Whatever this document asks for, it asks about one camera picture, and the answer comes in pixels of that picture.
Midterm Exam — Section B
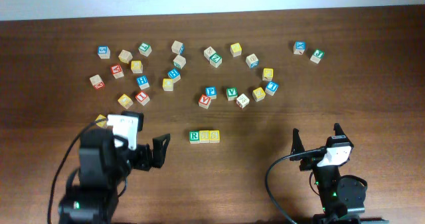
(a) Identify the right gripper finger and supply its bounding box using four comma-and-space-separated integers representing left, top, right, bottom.
291, 128, 305, 154
333, 123, 347, 140

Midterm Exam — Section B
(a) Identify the green R block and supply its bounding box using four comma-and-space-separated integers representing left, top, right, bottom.
189, 131, 200, 144

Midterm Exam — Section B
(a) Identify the yellow S block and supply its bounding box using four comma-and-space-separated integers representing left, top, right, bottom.
199, 130, 210, 143

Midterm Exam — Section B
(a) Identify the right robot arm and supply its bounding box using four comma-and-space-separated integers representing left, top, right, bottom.
290, 123, 389, 224

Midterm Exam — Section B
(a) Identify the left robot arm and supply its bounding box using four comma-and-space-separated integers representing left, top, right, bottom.
58, 111, 171, 223

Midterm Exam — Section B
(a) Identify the red I block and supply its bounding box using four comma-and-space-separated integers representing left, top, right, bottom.
135, 91, 150, 106

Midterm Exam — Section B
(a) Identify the red V block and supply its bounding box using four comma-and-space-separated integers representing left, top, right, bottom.
199, 94, 211, 109

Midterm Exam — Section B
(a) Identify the blue H block left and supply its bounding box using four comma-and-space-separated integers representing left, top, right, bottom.
136, 76, 150, 90

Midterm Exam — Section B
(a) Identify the blue h block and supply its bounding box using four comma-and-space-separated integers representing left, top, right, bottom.
136, 76, 150, 90
167, 68, 181, 83

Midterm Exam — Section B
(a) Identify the blue T block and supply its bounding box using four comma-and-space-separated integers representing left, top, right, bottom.
265, 81, 279, 96

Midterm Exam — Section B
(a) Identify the blue H block centre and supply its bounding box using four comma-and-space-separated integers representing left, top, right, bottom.
167, 68, 181, 83

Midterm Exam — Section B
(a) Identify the wood block red edge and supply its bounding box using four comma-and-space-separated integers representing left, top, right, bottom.
236, 94, 250, 108

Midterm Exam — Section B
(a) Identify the blue P block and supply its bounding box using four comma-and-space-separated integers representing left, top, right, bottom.
205, 86, 217, 99

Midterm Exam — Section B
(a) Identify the wood block red side left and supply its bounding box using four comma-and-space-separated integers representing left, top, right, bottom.
90, 74, 105, 90

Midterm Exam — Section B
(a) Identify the green J block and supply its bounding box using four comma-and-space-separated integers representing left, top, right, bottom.
310, 49, 325, 64

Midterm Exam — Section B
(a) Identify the wood block green side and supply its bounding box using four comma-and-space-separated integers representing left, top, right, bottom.
173, 55, 187, 69

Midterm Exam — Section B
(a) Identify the green V block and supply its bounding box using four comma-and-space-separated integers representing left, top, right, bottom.
226, 87, 238, 101

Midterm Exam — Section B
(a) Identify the red A block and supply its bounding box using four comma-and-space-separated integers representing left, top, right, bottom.
110, 64, 124, 79

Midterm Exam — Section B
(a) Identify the blue X block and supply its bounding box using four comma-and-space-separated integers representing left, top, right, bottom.
293, 41, 306, 55

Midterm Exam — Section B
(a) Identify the plain wood block yellow-side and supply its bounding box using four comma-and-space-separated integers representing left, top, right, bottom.
118, 50, 133, 64

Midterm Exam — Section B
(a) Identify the green L block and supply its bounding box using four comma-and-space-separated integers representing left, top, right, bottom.
138, 43, 152, 56

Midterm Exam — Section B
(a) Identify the wood block blue bottom side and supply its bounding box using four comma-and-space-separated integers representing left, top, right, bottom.
246, 54, 259, 68

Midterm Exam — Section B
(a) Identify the wood block blue D side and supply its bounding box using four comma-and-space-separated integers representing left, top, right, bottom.
171, 41, 185, 55

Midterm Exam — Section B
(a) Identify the green Z block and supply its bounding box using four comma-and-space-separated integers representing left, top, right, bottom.
209, 53, 222, 68

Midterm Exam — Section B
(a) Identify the plain wood block by Z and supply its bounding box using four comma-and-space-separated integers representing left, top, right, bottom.
203, 47, 216, 60

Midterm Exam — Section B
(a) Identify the blue top block far-left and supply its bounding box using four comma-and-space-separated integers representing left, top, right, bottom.
97, 46, 110, 59

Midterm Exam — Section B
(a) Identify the yellow block top row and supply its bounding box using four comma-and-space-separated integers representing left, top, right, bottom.
230, 43, 242, 57

